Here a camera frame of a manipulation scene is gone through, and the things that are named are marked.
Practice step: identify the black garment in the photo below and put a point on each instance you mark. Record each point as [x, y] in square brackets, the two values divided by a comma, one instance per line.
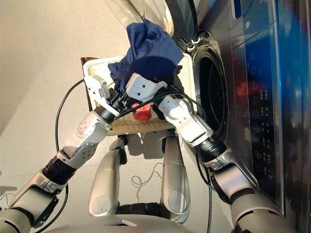
[160, 114]

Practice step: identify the pale woven basket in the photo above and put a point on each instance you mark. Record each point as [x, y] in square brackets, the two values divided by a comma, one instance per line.
[126, 123]

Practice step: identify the grey washing machine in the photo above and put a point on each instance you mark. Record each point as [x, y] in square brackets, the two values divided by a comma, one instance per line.
[267, 109]

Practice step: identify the round glass washing machine door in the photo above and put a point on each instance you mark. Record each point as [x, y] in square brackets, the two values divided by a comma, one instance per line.
[155, 14]

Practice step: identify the grey robot torso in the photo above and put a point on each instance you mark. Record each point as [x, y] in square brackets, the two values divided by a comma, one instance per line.
[97, 225]

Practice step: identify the silver robot leg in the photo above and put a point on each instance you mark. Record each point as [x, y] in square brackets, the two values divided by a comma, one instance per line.
[104, 182]
[175, 182]

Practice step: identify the navy blue garment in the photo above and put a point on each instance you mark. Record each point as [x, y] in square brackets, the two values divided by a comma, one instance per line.
[153, 48]

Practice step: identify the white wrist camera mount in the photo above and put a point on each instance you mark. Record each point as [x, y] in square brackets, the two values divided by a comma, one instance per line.
[96, 88]
[143, 87]

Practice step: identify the orange garment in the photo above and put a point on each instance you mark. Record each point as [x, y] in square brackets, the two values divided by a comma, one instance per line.
[143, 112]

